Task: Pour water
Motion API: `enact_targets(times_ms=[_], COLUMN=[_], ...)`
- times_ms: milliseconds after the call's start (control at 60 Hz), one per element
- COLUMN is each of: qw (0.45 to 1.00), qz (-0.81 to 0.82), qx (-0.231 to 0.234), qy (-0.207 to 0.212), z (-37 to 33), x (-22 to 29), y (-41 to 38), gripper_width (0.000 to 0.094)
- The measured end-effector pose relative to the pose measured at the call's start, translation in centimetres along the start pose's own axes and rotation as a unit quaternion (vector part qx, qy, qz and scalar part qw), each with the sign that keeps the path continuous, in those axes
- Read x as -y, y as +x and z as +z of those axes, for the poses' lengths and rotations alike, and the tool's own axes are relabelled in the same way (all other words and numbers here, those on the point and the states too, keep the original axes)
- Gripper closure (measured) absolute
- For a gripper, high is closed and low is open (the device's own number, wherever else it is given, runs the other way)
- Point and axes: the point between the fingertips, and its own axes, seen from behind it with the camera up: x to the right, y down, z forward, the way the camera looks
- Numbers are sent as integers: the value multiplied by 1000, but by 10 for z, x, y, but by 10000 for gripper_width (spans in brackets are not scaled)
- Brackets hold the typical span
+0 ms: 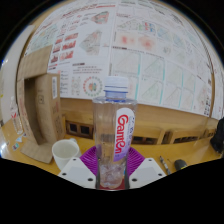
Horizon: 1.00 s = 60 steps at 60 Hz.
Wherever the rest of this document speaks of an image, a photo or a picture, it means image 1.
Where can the black bag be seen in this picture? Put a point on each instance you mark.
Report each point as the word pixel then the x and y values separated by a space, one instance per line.
pixel 218 136

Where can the group of printed wall posters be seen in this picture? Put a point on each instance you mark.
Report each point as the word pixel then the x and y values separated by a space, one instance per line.
pixel 133 50

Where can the small colourful card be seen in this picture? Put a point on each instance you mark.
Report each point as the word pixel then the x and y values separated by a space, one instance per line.
pixel 19 139
pixel 15 146

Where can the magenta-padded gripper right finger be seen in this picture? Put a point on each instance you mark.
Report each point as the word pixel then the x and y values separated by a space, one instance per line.
pixel 136 163

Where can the clear plastic water bottle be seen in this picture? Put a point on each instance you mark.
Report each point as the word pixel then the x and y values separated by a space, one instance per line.
pixel 113 133

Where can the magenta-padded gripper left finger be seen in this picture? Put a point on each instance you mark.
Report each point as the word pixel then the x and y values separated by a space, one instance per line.
pixel 87 165

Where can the brown cardboard box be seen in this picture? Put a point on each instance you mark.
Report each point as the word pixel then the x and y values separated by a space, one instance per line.
pixel 41 113

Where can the wooden slatted bench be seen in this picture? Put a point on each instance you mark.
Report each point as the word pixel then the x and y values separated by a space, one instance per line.
pixel 150 131

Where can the small clear red-labelled bottle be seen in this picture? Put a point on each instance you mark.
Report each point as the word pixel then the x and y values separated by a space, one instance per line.
pixel 15 118

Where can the dark pen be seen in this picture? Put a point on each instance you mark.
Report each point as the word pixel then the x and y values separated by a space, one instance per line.
pixel 164 164

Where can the white cup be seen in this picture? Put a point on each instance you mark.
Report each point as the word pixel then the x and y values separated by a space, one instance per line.
pixel 63 151

